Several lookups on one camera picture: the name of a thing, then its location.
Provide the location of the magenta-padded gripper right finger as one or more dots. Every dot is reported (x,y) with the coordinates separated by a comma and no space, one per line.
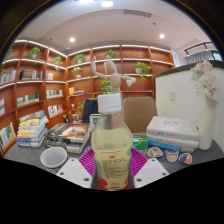
(150,173)

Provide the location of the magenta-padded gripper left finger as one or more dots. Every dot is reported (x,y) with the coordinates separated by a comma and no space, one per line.
(74,174)

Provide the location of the clear bottle with yellow drink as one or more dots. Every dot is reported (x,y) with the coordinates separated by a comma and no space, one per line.
(111,146)

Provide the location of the shell-shaped beige badge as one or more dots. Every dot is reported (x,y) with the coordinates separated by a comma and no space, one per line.
(154,152)

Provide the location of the white cup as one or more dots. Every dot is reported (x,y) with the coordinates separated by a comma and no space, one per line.
(53,157)

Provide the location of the round orange and white badge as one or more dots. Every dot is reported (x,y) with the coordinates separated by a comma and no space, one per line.
(172,156)

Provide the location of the green and white box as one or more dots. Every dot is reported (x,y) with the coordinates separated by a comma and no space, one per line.
(140,142)

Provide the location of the blue and orange badge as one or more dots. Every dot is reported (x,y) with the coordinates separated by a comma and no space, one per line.
(186,158)

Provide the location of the stack of dark art books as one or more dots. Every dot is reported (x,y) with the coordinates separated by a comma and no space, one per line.
(68,135)

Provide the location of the stack of white books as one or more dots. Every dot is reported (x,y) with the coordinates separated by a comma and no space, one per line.
(173,133)

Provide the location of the stack of colourful books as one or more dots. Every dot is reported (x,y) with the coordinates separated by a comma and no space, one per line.
(32,131)

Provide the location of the brown chair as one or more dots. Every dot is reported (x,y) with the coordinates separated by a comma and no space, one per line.
(139,115)

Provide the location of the dark blue chair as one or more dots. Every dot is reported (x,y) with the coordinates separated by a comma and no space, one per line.
(89,110)

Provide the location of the white vase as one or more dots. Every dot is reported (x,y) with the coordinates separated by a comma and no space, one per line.
(207,126)

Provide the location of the white partition counter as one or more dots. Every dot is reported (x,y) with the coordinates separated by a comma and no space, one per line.
(181,100)

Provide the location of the wooden shelf unit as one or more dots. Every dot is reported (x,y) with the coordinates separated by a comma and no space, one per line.
(40,83)

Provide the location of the wooden artist mannequin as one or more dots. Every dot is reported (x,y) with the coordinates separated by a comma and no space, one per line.
(115,77)

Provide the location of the pink and white flowers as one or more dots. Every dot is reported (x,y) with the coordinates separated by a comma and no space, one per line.
(205,81)

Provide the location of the ceiling air vent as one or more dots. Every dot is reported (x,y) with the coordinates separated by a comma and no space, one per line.
(137,13)

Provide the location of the round ceiling lights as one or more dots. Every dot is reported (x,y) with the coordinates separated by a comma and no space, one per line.
(107,3)

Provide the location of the white wall socket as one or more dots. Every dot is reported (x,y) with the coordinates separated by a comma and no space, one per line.
(172,95)

